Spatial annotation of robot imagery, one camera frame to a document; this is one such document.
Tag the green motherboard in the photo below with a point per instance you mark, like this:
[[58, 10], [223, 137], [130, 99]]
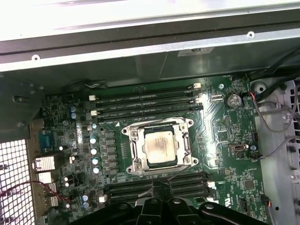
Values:
[[124, 152]]

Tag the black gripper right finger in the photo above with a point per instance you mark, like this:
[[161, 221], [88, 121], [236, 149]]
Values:
[[177, 211]]

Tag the silver network port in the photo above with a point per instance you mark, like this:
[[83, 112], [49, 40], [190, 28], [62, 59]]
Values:
[[45, 164]]

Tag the black RAM slot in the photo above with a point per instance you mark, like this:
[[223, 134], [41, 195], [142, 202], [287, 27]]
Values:
[[145, 92], [131, 186], [194, 194], [131, 195], [145, 99], [145, 114], [145, 107]]

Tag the silver CPU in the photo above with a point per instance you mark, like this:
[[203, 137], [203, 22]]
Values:
[[159, 147]]

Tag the blue serial port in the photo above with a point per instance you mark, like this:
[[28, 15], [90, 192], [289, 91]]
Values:
[[49, 141]]

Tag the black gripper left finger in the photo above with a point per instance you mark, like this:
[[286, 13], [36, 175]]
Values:
[[152, 211]]

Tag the black PC case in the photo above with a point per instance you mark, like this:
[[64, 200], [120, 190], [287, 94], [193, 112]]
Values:
[[105, 68]]

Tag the silver USB port stack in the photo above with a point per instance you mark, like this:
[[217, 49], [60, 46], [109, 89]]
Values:
[[48, 178]]

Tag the CPU socket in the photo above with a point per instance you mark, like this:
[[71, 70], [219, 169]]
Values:
[[187, 159]]

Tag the metal socket cover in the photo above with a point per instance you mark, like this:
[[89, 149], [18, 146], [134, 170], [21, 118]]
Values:
[[140, 152]]

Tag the silver coin battery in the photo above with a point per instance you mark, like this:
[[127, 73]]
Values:
[[233, 100]]

